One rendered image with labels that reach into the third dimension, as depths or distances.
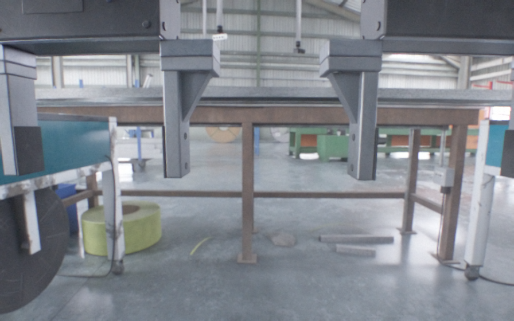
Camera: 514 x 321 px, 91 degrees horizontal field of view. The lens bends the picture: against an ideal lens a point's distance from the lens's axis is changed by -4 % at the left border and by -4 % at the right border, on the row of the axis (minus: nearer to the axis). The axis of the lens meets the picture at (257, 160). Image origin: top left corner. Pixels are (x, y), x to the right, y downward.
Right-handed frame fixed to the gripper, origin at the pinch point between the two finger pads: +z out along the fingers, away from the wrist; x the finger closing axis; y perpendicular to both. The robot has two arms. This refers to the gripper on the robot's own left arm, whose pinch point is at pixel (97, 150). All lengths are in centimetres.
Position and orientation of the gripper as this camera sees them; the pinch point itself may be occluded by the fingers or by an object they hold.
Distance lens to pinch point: 25.1
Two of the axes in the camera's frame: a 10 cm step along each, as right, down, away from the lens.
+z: -0.1, 9.9, 1.3
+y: 0.3, -1.3, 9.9
